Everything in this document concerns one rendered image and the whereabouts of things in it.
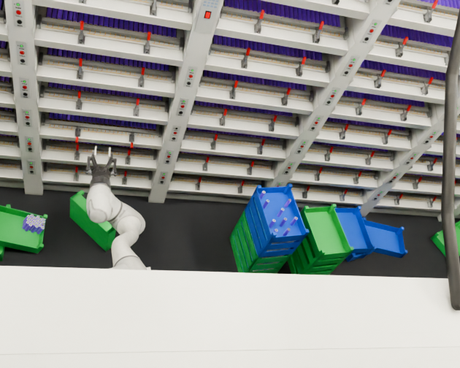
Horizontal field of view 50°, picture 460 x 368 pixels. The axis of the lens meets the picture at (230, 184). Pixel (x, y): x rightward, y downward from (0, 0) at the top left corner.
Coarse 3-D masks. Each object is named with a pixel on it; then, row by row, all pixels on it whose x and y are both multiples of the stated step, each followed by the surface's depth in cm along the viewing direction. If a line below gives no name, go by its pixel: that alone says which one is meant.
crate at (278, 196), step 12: (276, 192) 265; (288, 192) 264; (276, 204) 260; (288, 204) 263; (264, 216) 248; (276, 216) 256; (288, 216) 258; (300, 216) 254; (264, 228) 249; (276, 228) 251; (300, 228) 254; (276, 240) 245; (288, 240) 249
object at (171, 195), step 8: (0, 184) 275; (8, 184) 276; (16, 184) 276; (48, 184) 280; (56, 184) 282; (64, 184) 283; (112, 192) 292; (120, 192) 293; (128, 192) 293; (136, 192) 294; (144, 192) 295; (168, 192) 299; (208, 200) 309; (216, 200) 310; (224, 200) 311; (232, 200) 312; (240, 200) 313; (248, 200) 314
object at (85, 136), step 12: (48, 132) 241; (60, 132) 242; (72, 132) 244; (84, 132) 246; (96, 132) 248; (108, 132) 249; (108, 144) 252; (120, 144) 252; (144, 144) 253; (156, 144) 255
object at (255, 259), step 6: (246, 222) 272; (246, 228) 272; (246, 234) 272; (252, 240) 272; (252, 246) 265; (252, 252) 265; (258, 258) 259; (264, 258) 261; (270, 258) 263; (276, 258) 265; (282, 258) 267
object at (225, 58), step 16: (224, 48) 216; (240, 48) 218; (256, 48) 222; (272, 48) 224; (288, 48) 226; (208, 64) 214; (224, 64) 216; (240, 64) 218; (256, 64) 221; (272, 64) 223; (288, 64) 225; (304, 64) 227; (320, 64) 229; (288, 80) 227; (304, 80) 227; (320, 80) 228
